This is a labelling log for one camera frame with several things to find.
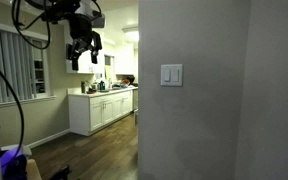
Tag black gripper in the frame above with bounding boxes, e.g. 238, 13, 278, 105
66, 12, 104, 72

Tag white rocker switch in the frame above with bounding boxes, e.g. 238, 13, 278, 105
163, 68, 172, 83
172, 68, 180, 83

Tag purple lit robot base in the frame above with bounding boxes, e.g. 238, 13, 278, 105
0, 145, 29, 180

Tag round ceiling light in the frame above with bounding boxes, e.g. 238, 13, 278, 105
121, 24, 140, 43

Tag white upper kitchen cabinet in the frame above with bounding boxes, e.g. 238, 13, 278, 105
63, 22, 106, 75

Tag white kitchen cabinet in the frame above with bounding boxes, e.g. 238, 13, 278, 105
63, 22, 106, 75
67, 86, 135, 137

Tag small kitchen window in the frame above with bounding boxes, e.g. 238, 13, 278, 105
104, 54, 113, 67

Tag dark tall bottle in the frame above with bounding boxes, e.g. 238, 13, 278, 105
80, 80, 87, 95

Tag teal soap bottle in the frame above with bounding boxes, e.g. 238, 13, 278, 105
98, 79, 106, 92

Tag red countertop items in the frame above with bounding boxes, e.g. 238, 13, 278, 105
119, 75, 136, 87

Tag white framed window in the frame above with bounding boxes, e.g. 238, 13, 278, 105
26, 36, 53, 100

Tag white lower kitchen cabinet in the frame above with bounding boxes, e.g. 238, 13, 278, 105
67, 86, 135, 137

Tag white vertical window blinds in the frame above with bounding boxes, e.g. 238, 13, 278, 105
0, 26, 36, 105

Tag white baseboard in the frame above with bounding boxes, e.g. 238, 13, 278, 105
27, 128, 72, 150

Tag black floor object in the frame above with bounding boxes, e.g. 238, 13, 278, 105
48, 164, 72, 180

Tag tan cardboard box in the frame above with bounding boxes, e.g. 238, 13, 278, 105
25, 158, 44, 180

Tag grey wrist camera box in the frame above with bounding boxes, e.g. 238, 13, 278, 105
83, 2, 106, 30

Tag white corner wall cabinet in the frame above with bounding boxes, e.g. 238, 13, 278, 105
114, 42, 136, 76

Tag white double switch plate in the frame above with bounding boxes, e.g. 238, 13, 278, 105
160, 63, 184, 88

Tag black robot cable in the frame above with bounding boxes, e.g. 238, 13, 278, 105
0, 0, 52, 159

